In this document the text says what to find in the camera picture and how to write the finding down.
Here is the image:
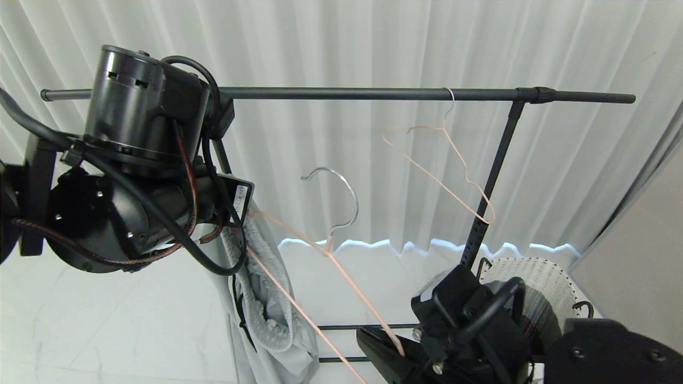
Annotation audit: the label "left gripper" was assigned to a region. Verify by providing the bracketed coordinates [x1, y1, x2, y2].
[205, 172, 255, 227]

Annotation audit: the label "pink clothes hanger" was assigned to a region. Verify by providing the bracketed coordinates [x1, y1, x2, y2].
[248, 167, 406, 384]
[382, 88, 497, 225]

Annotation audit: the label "pale grey shorts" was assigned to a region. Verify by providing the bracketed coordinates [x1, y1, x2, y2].
[200, 200, 321, 384]

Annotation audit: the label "black clothes rack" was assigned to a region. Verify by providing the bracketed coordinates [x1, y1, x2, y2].
[40, 85, 637, 363]

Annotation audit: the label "white laundry basket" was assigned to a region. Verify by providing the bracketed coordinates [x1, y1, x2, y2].
[478, 257, 595, 374]

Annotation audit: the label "white curtain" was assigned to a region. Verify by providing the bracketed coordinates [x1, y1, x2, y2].
[0, 0, 683, 257]

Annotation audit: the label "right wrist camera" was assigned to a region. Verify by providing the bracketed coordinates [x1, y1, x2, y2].
[411, 265, 534, 384]

